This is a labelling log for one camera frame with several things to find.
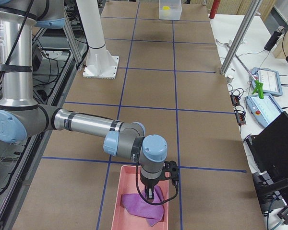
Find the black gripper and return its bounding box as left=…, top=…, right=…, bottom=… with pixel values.
left=140, top=177, right=159, bottom=200

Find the purple cloth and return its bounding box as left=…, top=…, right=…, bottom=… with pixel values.
left=121, top=193, right=164, bottom=227

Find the pink plastic bin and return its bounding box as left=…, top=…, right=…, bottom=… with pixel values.
left=111, top=165, right=169, bottom=230

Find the small metal cup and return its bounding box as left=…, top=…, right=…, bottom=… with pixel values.
left=226, top=75, right=234, bottom=83

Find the near teach pendant tablet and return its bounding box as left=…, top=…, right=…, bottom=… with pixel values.
left=246, top=93, right=283, bottom=128

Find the teach pendant tablet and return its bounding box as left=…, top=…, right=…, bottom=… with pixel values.
left=251, top=67, right=283, bottom=96
left=246, top=93, right=283, bottom=128

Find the reacher grabber tool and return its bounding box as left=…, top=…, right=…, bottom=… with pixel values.
left=216, top=39, right=264, bottom=99

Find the far teach pendant tablet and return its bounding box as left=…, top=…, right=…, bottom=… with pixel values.
left=251, top=67, right=283, bottom=96

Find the black bottle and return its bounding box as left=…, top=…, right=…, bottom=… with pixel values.
left=264, top=26, right=284, bottom=51

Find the red fire extinguisher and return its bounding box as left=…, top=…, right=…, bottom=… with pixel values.
left=209, top=0, right=221, bottom=19

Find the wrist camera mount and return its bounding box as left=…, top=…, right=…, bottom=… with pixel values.
left=158, top=161, right=180, bottom=187

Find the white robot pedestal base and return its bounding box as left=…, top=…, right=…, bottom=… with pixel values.
left=76, top=0, right=120, bottom=79

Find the aluminium frame post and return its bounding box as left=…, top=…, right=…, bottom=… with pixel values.
left=220, top=0, right=262, bottom=75

